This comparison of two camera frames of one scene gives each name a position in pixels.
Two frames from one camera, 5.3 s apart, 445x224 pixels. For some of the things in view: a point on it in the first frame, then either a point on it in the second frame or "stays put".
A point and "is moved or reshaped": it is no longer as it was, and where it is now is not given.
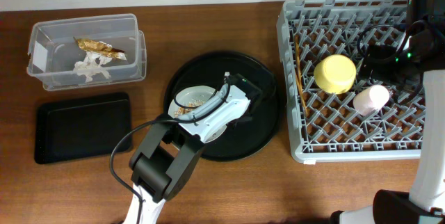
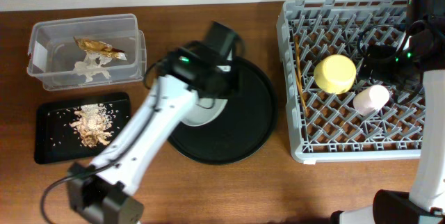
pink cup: (370, 100) stays put
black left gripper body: (248, 117) -> (224, 83)
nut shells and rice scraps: (183, 111) is moved or reshaped
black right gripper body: (379, 62) stays put
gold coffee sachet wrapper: (101, 47) stays put
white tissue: (91, 65) stays put
